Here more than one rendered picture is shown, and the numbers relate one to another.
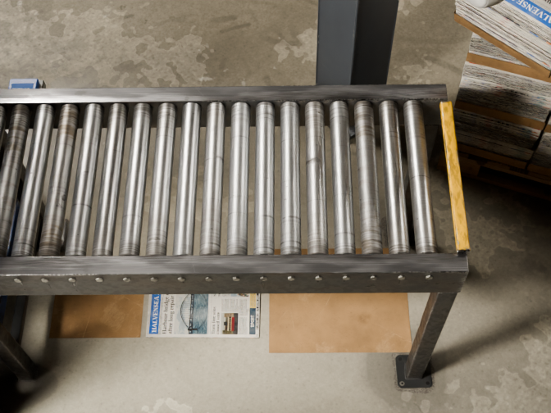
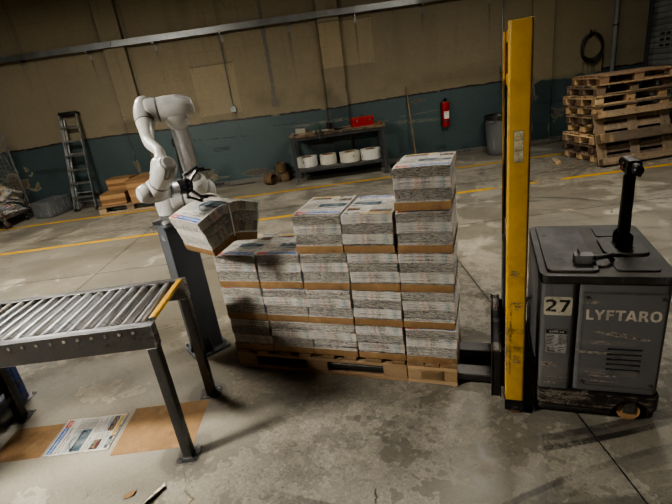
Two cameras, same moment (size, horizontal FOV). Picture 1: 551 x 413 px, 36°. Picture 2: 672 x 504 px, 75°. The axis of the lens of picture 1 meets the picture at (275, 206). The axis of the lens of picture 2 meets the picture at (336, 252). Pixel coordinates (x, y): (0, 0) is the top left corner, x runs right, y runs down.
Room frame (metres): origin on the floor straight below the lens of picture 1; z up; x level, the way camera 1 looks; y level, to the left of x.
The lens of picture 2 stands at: (-1.00, -1.29, 1.72)
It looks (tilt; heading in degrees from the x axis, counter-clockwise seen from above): 21 degrees down; 359
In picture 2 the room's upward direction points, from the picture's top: 8 degrees counter-clockwise
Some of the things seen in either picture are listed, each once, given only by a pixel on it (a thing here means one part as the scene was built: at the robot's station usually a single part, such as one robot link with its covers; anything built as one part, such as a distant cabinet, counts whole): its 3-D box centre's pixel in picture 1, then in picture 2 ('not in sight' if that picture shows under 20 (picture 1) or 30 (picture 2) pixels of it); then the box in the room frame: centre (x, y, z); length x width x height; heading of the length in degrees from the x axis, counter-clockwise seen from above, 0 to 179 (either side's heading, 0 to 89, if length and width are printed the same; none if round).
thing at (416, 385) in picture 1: (413, 370); (189, 454); (0.83, -0.42, 0.01); 0.14 x 0.13 x 0.01; 178
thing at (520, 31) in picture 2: not in sight; (516, 236); (0.80, -2.14, 0.97); 0.09 x 0.09 x 1.75; 68
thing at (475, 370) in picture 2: not in sight; (403, 366); (1.23, -1.65, 0.05); 1.05 x 0.10 x 0.04; 68
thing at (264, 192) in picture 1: (264, 179); (80, 314); (1.10, 0.02, 0.77); 0.47 x 0.05 x 0.05; 178
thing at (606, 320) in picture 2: not in sight; (586, 314); (0.97, -2.61, 0.40); 0.69 x 0.55 x 0.80; 158
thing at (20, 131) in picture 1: (9, 180); not in sight; (1.13, 0.67, 0.77); 0.47 x 0.05 x 0.05; 178
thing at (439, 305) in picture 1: (428, 333); (172, 403); (0.83, -0.42, 0.34); 0.06 x 0.06 x 0.68; 88
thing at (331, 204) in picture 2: not in sight; (326, 204); (1.50, -1.33, 1.06); 0.37 x 0.29 x 0.01; 158
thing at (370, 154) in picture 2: not in sight; (338, 147); (7.66, -1.81, 0.55); 1.80 x 0.70 x 1.09; 88
